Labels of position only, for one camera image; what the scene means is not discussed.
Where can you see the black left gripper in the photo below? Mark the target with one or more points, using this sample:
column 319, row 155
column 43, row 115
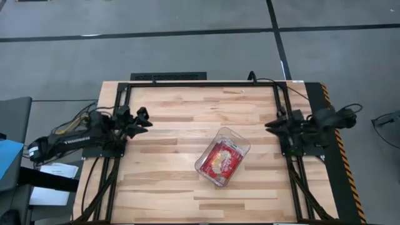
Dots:
column 125, row 122

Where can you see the blue box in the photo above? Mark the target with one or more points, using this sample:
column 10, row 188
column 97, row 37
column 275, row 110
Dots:
column 7, row 156

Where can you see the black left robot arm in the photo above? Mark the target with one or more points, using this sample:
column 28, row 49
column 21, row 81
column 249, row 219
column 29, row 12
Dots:
column 68, row 140

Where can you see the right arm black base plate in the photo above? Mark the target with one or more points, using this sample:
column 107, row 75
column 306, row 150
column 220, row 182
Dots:
column 317, row 152

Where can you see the white paper sheet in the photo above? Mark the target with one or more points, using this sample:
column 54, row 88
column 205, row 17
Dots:
column 59, row 170
column 47, row 197

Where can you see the small white label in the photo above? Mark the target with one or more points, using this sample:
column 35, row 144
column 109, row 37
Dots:
column 297, row 81

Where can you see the black padded bar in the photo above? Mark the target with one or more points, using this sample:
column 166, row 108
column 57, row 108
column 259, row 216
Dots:
column 47, row 182

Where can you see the grey chair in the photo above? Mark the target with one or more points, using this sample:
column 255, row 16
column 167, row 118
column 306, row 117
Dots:
column 15, row 118

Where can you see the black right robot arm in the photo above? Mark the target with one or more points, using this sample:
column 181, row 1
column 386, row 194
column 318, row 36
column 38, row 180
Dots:
column 328, row 120

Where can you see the black hazard-striped mat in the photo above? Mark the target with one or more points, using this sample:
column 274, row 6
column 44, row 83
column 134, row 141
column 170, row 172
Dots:
column 343, row 200

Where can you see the black aluminium table frame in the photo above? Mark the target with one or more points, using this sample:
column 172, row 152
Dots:
column 200, row 84

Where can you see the grey floor stand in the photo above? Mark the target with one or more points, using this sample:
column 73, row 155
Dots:
column 390, row 120

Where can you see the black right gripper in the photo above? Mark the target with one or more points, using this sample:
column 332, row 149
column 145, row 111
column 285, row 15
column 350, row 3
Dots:
column 293, row 128

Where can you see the clear plastic tray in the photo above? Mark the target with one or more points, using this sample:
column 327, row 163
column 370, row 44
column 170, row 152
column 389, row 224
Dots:
column 231, row 134

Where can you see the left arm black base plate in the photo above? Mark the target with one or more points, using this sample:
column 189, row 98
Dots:
column 93, row 153

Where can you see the red popcorn bag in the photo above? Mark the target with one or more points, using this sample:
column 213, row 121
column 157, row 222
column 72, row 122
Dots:
column 220, row 162

